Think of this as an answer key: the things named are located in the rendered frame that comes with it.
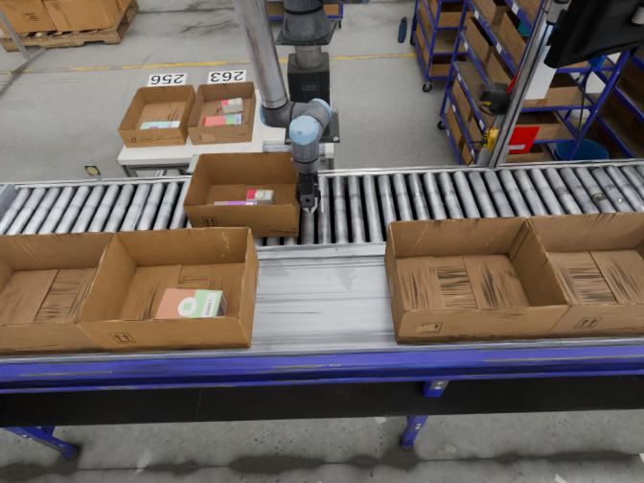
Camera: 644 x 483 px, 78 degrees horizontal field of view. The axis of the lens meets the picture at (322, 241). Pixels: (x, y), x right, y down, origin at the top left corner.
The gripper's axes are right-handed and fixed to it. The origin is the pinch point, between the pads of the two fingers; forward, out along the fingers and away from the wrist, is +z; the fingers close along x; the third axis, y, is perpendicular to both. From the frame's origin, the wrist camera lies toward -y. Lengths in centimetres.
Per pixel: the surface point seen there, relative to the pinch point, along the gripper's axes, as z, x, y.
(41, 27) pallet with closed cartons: 63, 292, 351
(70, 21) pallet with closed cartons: 57, 257, 348
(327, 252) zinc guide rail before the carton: -8.8, -6.0, -26.8
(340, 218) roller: 5.2, -11.6, 0.6
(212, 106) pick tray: 4, 52, 83
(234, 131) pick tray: -1, 35, 52
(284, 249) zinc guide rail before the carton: -8.9, 7.8, -25.1
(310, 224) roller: 5.4, 0.4, -1.6
